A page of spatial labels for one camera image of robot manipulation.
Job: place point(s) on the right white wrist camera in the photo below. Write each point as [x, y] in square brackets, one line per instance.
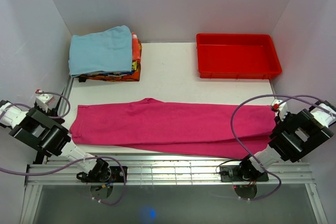
[279, 105]

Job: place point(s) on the red plastic tray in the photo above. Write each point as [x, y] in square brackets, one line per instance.
[237, 56]

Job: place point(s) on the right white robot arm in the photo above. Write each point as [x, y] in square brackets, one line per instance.
[293, 137]

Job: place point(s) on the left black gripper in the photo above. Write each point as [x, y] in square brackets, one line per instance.
[53, 113]

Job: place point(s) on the pink trousers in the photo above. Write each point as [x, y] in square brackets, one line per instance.
[179, 128]

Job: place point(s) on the aluminium rail frame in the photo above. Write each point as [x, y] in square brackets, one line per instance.
[162, 187]

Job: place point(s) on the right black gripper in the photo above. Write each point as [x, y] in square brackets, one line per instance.
[279, 122]

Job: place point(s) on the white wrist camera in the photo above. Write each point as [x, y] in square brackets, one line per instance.
[45, 101]
[279, 105]

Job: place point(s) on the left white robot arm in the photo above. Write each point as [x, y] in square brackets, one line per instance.
[49, 138]

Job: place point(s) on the folded orange patterned trousers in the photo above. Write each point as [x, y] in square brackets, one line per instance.
[132, 76]

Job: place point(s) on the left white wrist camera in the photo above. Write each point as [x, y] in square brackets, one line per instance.
[45, 101]

